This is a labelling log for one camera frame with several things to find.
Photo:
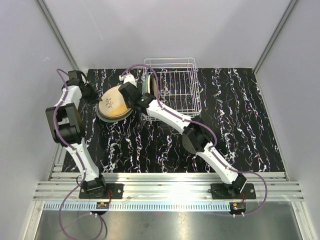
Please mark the aluminium frame post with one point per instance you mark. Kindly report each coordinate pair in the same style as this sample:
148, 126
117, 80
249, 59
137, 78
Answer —
275, 34
45, 11

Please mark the right aluminium frame post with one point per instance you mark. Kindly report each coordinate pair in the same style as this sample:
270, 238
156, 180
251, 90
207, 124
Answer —
275, 34

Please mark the white slotted cable duct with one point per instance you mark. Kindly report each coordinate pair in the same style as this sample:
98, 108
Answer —
135, 206

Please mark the left aluminium frame post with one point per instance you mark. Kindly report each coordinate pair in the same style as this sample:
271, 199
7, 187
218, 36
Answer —
45, 11

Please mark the white wire dish rack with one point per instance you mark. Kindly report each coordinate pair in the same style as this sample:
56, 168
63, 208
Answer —
178, 83

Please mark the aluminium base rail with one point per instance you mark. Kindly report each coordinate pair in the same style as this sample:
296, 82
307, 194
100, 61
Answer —
172, 187

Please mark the cream yellow leaf plate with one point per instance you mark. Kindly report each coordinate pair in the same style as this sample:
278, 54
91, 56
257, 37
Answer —
113, 106

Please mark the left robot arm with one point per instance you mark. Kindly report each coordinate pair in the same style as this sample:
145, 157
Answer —
68, 130

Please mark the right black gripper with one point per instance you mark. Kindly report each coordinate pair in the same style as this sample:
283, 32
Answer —
136, 88

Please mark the large teal bottom plate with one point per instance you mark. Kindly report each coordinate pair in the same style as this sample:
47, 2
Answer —
112, 120

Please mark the mint green floral plate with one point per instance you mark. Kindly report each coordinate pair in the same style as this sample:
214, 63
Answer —
145, 86

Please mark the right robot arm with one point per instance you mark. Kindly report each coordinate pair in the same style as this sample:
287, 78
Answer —
196, 136

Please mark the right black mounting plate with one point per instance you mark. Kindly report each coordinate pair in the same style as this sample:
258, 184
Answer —
220, 191

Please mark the black plate with colour stripes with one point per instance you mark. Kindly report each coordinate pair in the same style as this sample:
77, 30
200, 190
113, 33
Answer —
156, 86

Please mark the black mounting plate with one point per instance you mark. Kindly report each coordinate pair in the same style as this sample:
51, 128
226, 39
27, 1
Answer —
111, 190
220, 191

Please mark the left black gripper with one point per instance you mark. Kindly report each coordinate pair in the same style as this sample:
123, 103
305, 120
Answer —
95, 97

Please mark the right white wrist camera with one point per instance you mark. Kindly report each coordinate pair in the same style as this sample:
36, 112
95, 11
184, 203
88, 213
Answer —
128, 78

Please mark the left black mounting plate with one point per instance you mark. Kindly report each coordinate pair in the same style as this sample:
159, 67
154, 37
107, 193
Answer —
111, 190

